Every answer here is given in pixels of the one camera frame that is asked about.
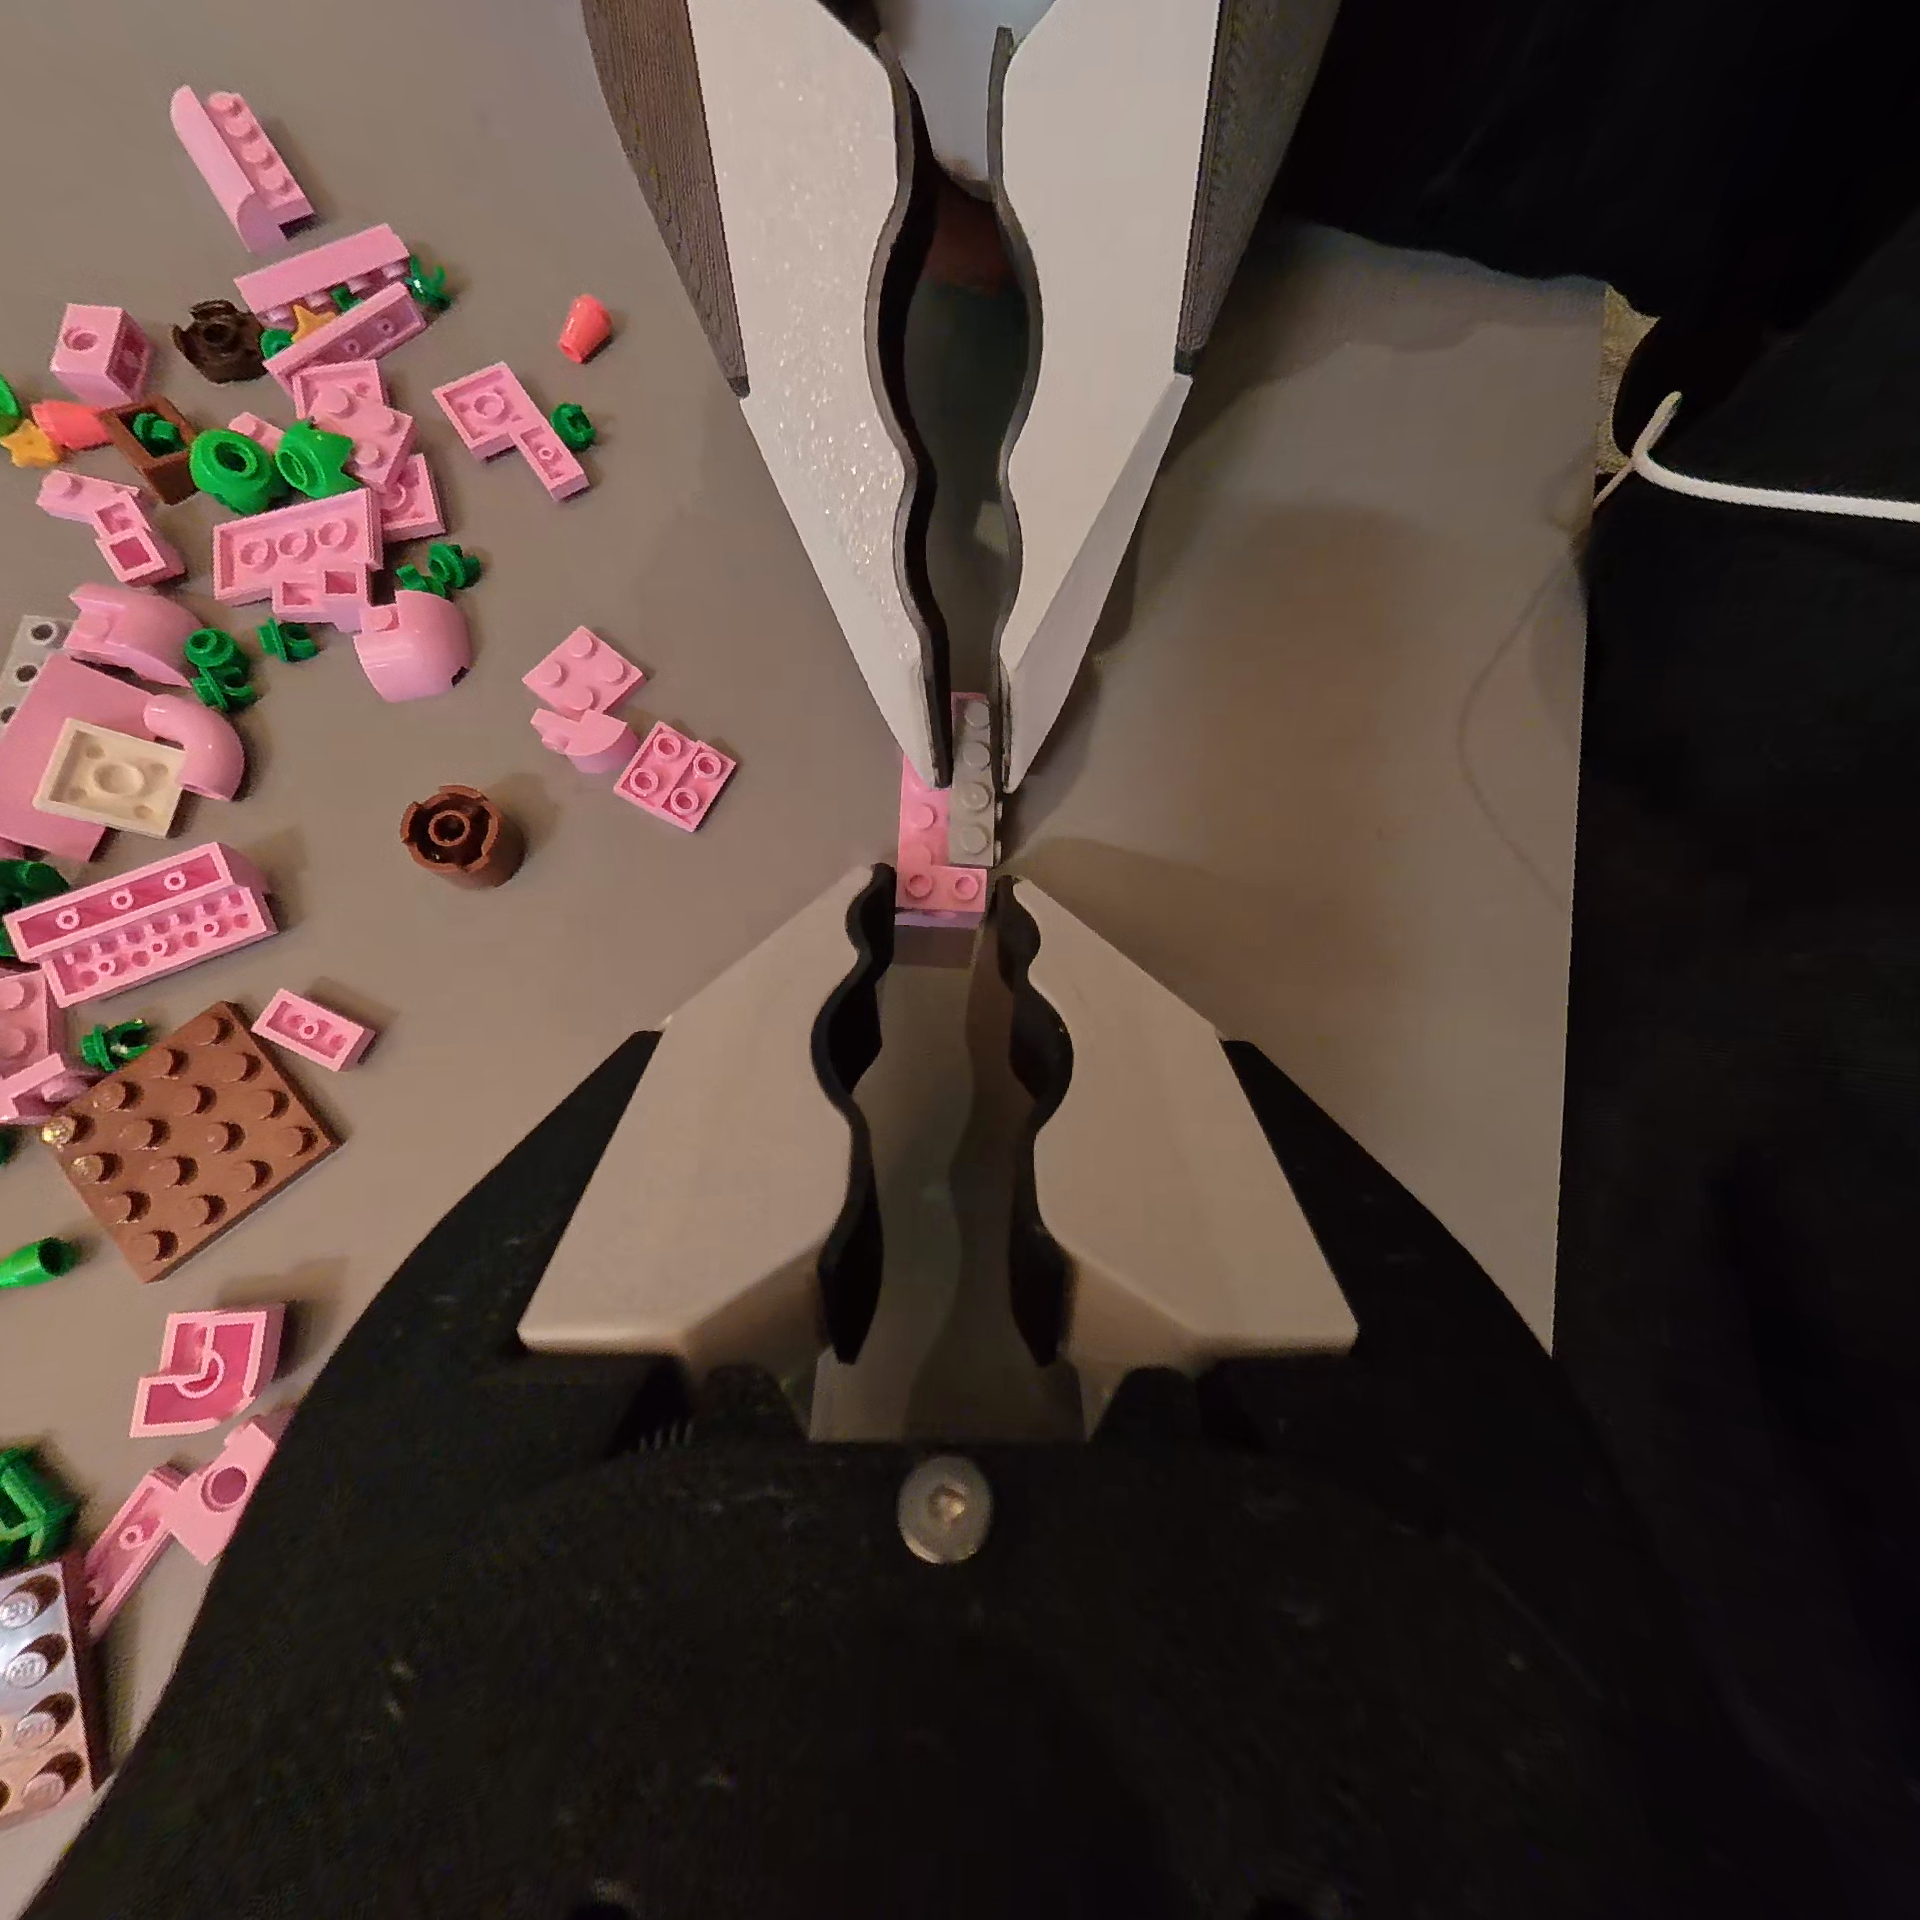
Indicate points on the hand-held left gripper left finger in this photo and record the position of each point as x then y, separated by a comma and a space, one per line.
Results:
691, 1200

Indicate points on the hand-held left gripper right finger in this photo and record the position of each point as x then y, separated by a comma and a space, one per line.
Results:
1201, 1200

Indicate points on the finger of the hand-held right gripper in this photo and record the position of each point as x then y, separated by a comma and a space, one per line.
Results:
1111, 224
811, 301

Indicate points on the small pink side-stud brick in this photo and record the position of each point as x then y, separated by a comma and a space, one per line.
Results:
945, 891

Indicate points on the long pink plate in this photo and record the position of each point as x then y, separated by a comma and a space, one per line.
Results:
923, 818

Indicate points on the grey side-stud brick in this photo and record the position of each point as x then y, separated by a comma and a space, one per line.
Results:
974, 795

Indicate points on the pile of pink toy bricks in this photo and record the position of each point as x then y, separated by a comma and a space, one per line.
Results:
285, 541

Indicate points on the brown round brick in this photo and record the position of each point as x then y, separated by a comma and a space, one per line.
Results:
459, 833

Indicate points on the green vine piece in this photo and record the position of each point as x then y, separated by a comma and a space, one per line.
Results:
39, 1262

